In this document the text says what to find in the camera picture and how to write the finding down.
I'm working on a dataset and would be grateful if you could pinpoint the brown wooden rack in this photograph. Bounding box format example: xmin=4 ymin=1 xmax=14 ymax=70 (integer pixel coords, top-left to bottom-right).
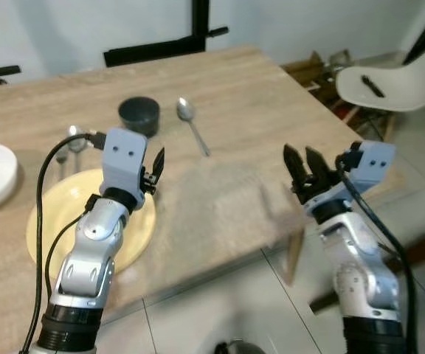
xmin=281 ymin=49 xmax=361 ymax=119

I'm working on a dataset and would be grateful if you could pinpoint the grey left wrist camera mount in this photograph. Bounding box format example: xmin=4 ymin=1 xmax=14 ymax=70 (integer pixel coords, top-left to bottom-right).
xmin=100 ymin=129 xmax=149 ymax=195

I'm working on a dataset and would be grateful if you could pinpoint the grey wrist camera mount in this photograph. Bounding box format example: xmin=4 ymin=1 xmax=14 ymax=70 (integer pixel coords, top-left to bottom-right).
xmin=336 ymin=141 xmax=396 ymax=196
xmin=100 ymin=129 xmax=149 ymax=195

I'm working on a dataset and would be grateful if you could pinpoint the black metal stand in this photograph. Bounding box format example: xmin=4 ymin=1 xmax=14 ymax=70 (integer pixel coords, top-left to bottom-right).
xmin=103 ymin=0 xmax=229 ymax=68

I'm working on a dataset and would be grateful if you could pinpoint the yellow plate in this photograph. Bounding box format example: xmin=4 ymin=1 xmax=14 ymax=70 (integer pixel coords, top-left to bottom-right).
xmin=26 ymin=168 xmax=156 ymax=280

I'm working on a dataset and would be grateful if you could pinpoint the light wooden table leg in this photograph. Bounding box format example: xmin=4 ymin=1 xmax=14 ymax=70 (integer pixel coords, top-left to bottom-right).
xmin=285 ymin=229 xmax=305 ymax=287

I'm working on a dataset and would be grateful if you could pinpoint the small silver spoon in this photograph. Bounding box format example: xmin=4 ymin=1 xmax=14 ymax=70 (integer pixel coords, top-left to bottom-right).
xmin=66 ymin=125 xmax=89 ymax=156

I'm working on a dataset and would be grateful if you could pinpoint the dark robot foot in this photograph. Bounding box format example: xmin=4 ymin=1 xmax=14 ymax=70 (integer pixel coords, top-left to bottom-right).
xmin=214 ymin=339 xmax=247 ymax=354

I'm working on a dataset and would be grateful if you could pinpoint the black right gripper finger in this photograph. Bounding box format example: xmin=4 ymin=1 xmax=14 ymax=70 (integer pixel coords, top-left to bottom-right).
xmin=305 ymin=147 xmax=333 ymax=181
xmin=284 ymin=145 xmax=307 ymax=185

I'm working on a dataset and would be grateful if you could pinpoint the dark grey bowl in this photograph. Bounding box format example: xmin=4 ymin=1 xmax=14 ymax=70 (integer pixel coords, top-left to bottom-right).
xmin=118 ymin=97 xmax=161 ymax=139

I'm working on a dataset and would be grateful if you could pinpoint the small black oblong item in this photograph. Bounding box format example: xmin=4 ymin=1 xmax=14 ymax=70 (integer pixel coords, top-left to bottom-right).
xmin=359 ymin=74 xmax=385 ymax=99

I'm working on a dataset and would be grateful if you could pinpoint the white plastic chair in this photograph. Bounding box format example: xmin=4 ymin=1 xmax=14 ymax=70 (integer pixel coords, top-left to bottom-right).
xmin=336 ymin=35 xmax=425 ymax=142

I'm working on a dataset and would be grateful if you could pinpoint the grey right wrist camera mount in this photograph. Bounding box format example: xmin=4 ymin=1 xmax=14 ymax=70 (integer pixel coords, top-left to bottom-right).
xmin=336 ymin=141 xmax=396 ymax=196

